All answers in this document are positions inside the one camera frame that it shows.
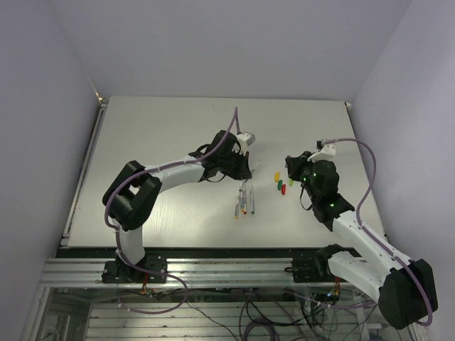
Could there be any yellow whiteboard marker pen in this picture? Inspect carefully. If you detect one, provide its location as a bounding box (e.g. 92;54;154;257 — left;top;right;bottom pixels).
240;182;246;214

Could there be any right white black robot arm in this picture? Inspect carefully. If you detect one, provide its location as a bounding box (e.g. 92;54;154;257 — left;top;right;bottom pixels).
285;151;438;330

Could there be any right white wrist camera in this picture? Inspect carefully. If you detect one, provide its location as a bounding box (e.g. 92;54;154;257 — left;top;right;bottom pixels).
308;140;336;162

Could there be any aluminium frame rail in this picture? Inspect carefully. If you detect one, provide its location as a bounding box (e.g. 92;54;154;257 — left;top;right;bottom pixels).
38;258;333;288

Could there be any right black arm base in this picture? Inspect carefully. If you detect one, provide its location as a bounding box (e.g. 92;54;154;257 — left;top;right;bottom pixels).
284;244;360;283

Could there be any orange whiteboard marker pen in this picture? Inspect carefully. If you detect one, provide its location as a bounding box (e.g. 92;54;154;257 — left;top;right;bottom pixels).
234;190;242;220

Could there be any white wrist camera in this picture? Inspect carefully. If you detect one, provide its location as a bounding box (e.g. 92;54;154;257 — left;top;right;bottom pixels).
237;132;256;146
308;140;336;162

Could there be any purple whiteboard marker pen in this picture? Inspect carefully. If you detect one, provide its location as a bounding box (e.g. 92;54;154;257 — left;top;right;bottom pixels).
250;160;260;176

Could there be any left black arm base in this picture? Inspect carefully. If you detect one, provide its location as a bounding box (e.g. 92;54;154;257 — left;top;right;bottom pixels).
101;253;168;284

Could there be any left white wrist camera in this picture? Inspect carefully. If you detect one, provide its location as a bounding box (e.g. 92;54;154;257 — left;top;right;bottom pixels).
237;132;256;146

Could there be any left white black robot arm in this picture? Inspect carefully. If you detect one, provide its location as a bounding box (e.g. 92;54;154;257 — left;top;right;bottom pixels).
102;130;255;282

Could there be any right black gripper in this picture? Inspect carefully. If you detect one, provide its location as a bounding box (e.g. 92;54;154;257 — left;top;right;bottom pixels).
287;151;323;202

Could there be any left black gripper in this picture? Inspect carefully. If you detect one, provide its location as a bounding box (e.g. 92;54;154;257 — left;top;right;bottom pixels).
218;148;252;181

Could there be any red whiteboard marker pen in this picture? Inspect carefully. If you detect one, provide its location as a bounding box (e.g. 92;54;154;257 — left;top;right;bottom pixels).
245;183;248;215

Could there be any green whiteboard marker pen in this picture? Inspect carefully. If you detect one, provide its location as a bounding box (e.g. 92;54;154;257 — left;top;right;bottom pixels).
250;182;255;215

